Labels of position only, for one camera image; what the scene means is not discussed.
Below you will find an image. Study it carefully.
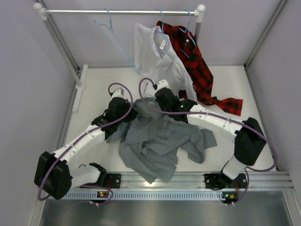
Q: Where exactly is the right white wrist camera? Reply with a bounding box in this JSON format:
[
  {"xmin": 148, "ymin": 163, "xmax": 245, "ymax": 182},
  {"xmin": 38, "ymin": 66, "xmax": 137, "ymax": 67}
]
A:
[{"xmin": 154, "ymin": 80, "xmax": 170, "ymax": 90}]

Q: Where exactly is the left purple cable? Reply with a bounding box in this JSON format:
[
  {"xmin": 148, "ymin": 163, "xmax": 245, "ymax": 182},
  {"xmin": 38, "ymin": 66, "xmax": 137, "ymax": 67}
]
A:
[{"xmin": 37, "ymin": 82, "xmax": 136, "ymax": 202}]

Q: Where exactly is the rack upright pole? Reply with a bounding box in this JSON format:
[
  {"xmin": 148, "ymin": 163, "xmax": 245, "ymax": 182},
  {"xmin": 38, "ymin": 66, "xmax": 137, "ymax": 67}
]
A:
[
  {"xmin": 194, "ymin": 17, "xmax": 202, "ymax": 41},
  {"xmin": 40, "ymin": 15, "xmax": 83, "ymax": 88}
]

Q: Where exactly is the purple cable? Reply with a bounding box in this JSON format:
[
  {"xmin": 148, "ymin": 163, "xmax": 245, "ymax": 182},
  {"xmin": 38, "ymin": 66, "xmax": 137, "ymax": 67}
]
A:
[
  {"xmin": 138, "ymin": 77, "xmax": 279, "ymax": 205},
  {"xmin": 37, "ymin": 82, "xmax": 136, "ymax": 202}
]

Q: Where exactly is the red black plaid shirt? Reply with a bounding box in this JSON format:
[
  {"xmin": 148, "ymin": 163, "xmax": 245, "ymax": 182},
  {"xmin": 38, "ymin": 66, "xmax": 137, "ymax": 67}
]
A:
[{"xmin": 169, "ymin": 25, "xmax": 243, "ymax": 116}]

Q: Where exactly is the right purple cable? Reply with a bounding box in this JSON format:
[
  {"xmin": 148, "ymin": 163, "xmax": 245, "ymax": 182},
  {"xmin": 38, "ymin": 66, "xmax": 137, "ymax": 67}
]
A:
[{"xmin": 138, "ymin": 77, "xmax": 279, "ymax": 205}]

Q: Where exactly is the blue hanger under white shirt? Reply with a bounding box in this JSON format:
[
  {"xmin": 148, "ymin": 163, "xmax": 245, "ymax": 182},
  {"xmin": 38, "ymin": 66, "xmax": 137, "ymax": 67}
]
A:
[{"xmin": 156, "ymin": 8, "xmax": 172, "ymax": 36}]

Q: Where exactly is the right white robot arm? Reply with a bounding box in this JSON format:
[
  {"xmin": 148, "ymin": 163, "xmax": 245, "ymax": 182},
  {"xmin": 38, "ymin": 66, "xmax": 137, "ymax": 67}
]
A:
[{"xmin": 155, "ymin": 87, "xmax": 267, "ymax": 188}]

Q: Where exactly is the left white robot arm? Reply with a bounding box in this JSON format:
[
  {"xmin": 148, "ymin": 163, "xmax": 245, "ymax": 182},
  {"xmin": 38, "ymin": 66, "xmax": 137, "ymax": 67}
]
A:
[{"xmin": 34, "ymin": 97, "xmax": 137, "ymax": 201}]

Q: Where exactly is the grey shirt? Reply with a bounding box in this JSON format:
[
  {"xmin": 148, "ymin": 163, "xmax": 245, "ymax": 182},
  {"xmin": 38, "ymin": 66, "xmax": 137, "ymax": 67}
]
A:
[{"xmin": 106, "ymin": 97, "xmax": 217, "ymax": 184}]

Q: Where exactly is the left rack upright pole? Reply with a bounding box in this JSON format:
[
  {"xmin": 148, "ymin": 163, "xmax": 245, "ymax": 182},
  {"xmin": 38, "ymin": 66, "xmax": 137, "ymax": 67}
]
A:
[{"xmin": 40, "ymin": 15, "xmax": 83, "ymax": 88}]

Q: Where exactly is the right aluminium frame post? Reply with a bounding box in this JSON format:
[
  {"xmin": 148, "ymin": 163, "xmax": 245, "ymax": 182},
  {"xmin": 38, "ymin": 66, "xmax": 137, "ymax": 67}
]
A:
[{"xmin": 244, "ymin": 0, "xmax": 289, "ymax": 71}]

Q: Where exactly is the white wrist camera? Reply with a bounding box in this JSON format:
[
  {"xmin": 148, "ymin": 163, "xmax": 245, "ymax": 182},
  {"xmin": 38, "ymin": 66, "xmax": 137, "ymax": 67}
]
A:
[
  {"xmin": 111, "ymin": 88, "xmax": 125, "ymax": 99},
  {"xmin": 154, "ymin": 80, "xmax": 170, "ymax": 90}
]

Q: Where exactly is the right rack upright pole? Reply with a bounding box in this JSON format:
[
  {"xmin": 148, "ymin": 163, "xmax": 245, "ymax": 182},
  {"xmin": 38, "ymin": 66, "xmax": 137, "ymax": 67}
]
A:
[{"xmin": 194, "ymin": 17, "xmax": 202, "ymax": 41}]

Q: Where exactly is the white rack foot bar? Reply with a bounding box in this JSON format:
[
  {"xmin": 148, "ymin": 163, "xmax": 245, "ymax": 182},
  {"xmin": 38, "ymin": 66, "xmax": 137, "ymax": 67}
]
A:
[{"xmin": 72, "ymin": 64, "xmax": 89, "ymax": 113}]

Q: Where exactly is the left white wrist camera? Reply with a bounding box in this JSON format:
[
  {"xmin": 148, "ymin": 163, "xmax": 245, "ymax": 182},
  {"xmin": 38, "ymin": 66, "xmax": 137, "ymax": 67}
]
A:
[{"xmin": 111, "ymin": 88, "xmax": 125, "ymax": 99}]

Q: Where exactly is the perforated cable duct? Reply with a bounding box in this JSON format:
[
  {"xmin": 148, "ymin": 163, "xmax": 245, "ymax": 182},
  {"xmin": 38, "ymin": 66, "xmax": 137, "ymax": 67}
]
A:
[{"xmin": 63, "ymin": 190, "xmax": 225, "ymax": 201}]

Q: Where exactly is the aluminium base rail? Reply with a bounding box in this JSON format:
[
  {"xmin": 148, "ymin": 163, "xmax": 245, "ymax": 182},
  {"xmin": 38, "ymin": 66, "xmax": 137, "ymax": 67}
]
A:
[{"xmin": 70, "ymin": 171, "xmax": 294, "ymax": 189}]

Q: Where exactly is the metal clothes rail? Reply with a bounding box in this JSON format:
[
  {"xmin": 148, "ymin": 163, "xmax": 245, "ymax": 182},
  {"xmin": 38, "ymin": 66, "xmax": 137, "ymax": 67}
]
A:
[{"xmin": 33, "ymin": 3, "xmax": 206, "ymax": 22}]

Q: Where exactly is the light blue hanger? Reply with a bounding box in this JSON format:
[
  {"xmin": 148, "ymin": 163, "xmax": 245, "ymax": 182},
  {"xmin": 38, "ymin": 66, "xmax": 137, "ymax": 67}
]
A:
[{"xmin": 94, "ymin": 8, "xmax": 141, "ymax": 75}]

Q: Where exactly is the white shirt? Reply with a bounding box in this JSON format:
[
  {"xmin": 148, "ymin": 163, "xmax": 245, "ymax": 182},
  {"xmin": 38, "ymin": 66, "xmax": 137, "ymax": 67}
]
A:
[{"xmin": 134, "ymin": 23, "xmax": 197, "ymax": 101}]

